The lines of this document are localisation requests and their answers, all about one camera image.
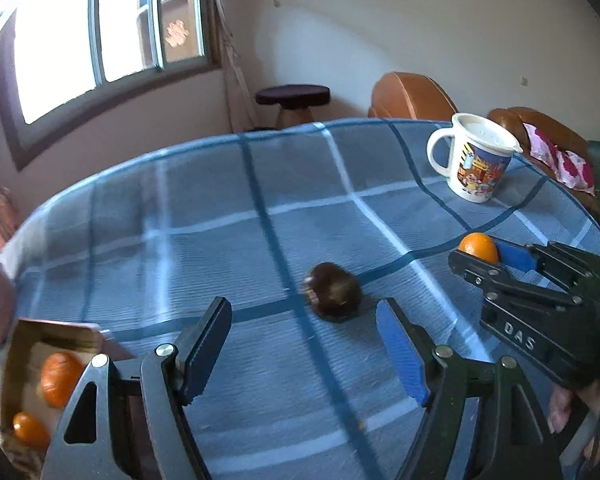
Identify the brown leather sofa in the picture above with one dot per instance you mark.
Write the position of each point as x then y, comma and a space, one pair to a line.
513, 119

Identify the small orange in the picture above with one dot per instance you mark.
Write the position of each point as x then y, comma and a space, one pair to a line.
30, 431

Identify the large orange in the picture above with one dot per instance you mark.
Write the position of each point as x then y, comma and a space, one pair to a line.
60, 373

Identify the sliding glass window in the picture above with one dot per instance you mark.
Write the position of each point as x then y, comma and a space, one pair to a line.
63, 62

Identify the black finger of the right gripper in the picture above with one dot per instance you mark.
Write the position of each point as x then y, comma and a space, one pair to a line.
496, 283

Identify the small orange tangerine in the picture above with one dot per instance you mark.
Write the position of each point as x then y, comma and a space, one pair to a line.
481, 246

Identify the blue plaid tablecloth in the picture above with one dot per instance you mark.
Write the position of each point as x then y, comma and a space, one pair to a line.
141, 250

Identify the white cartoon mug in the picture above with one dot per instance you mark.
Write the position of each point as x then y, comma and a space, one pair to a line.
480, 153

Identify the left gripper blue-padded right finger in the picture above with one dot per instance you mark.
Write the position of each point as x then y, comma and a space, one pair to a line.
409, 348

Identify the pink floral cushion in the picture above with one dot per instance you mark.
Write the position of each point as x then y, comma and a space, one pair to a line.
569, 168

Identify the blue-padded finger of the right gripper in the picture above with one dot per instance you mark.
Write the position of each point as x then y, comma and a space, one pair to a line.
566, 266

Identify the dark round stool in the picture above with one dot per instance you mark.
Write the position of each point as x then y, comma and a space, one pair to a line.
294, 101

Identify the person's right hand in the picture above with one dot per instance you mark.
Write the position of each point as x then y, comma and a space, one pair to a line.
560, 408

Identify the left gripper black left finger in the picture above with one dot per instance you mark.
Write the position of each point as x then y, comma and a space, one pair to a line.
199, 347

